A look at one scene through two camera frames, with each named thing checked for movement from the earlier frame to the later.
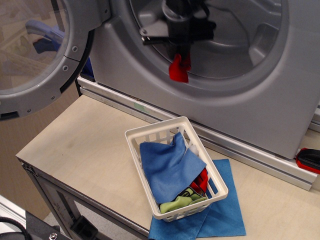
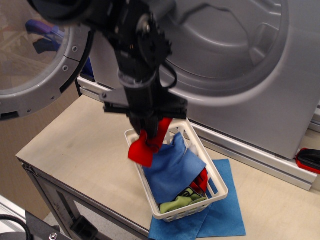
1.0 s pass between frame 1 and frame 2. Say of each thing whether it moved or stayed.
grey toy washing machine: stayed
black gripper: moved
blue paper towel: stayed
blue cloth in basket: stayed
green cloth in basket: stayed
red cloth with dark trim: moved
